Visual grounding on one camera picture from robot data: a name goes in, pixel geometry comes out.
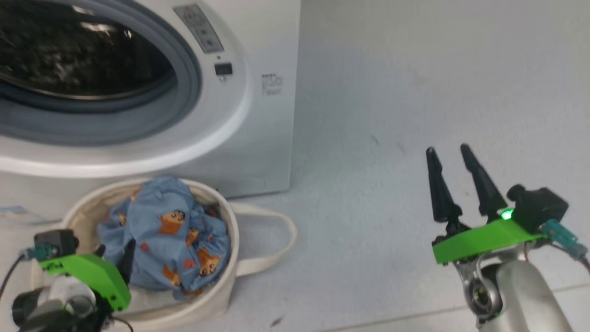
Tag blue patterned garment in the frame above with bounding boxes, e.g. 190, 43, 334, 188
97, 177, 232, 296

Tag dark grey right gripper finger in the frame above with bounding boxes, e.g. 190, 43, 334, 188
425, 148, 463, 223
460, 144, 507, 217

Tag white front-load washing machine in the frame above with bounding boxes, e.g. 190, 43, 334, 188
0, 0, 302, 231

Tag cream canvas laundry basket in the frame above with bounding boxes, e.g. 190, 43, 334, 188
30, 177, 298, 329

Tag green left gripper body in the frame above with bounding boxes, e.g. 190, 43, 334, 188
39, 254, 132, 310

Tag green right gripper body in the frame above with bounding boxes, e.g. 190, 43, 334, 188
432, 217, 547, 264

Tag blue energy label sticker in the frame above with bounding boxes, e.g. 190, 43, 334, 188
0, 205, 44, 227

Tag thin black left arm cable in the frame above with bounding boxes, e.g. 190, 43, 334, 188
0, 253, 28, 296

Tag teal plug right arm cable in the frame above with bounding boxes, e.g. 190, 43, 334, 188
542, 220, 590, 277

